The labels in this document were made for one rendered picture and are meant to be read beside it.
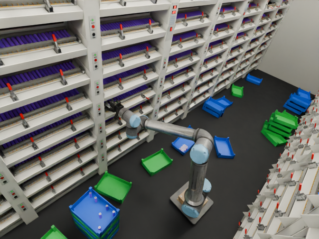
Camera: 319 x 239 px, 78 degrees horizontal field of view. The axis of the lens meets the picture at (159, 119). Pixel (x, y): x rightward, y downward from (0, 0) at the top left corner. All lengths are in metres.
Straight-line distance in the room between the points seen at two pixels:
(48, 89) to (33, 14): 0.40
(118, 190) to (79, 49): 1.38
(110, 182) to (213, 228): 1.07
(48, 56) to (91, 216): 1.13
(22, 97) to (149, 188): 1.42
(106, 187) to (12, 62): 1.41
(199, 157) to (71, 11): 1.08
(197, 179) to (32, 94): 1.16
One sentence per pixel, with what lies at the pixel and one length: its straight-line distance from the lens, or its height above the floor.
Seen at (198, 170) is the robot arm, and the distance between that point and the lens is 1.41.
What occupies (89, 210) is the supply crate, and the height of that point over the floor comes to 0.32.
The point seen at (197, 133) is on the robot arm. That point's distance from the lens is 1.41.
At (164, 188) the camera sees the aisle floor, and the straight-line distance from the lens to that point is 2.17.
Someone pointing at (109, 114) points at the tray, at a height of 0.76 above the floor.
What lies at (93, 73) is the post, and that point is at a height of 1.19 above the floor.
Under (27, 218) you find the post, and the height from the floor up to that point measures 0.07.
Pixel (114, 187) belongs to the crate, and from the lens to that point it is 2.14.
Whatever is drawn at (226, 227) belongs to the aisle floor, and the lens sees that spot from 2.20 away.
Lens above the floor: 1.88
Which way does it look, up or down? 42 degrees down
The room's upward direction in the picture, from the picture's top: 11 degrees clockwise
